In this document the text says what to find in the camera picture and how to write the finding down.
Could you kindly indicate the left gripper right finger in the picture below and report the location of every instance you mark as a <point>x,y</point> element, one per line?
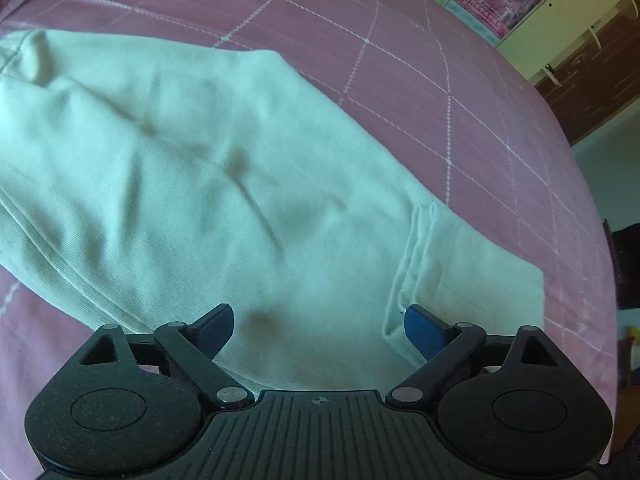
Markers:
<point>447,350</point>

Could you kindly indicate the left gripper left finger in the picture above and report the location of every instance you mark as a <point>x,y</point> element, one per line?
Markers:
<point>190,350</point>

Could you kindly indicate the white sweatpants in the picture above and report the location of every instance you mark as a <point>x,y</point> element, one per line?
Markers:
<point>145,181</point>

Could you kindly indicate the brown wooden door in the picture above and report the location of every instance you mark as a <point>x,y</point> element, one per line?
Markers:
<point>594,84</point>

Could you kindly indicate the cream wardrobe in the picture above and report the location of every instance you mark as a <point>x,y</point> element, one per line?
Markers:
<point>525,10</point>

